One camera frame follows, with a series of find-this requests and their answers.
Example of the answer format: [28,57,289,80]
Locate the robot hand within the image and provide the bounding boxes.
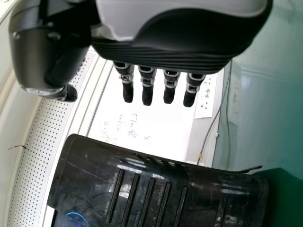
[8,0,273,107]

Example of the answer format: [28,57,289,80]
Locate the white socket strip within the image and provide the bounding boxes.
[194,72,224,119]

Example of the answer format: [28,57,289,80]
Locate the whiteboard with metal frame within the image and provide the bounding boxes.
[86,59,197,164]

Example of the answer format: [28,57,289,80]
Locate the grey cable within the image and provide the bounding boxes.
[195,63,232,166]

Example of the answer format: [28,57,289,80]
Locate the white perforated cable duct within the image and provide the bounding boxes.
[7,53,98,227]

